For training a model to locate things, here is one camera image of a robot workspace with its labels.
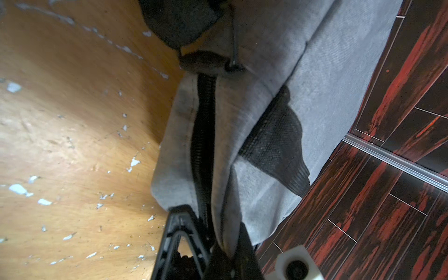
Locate aluminium right corner post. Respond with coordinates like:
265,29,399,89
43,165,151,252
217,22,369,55
343,134,448,193

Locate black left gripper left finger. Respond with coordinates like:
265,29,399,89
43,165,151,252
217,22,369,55
151,205,212,280

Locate grey zippered laptop bag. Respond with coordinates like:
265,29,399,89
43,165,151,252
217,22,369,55
140,1,401,257

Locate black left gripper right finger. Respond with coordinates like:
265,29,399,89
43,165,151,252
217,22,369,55
210,223,264,280

